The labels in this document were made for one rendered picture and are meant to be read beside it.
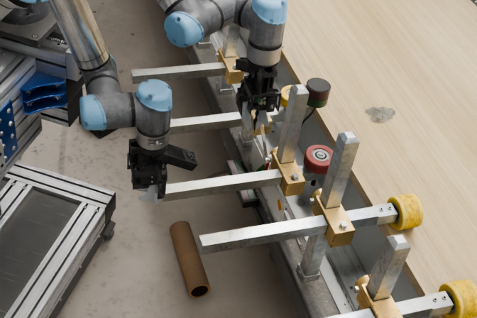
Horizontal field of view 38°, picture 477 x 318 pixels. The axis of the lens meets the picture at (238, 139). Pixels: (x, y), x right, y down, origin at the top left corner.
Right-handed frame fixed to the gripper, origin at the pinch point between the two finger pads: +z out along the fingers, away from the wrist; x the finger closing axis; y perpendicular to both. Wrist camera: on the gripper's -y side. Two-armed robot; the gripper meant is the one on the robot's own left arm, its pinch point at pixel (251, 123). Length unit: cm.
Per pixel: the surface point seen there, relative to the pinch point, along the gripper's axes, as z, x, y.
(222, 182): 14.6, -7.2, 3.9
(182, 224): 90, -2, -53
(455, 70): 10, 76, -27
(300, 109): -4.2, 11.5, 1.8
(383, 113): 9.2, 42.6, -9.4
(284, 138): 5.8, 9.2, 0.3
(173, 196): 15.9, -19.9, 5.2
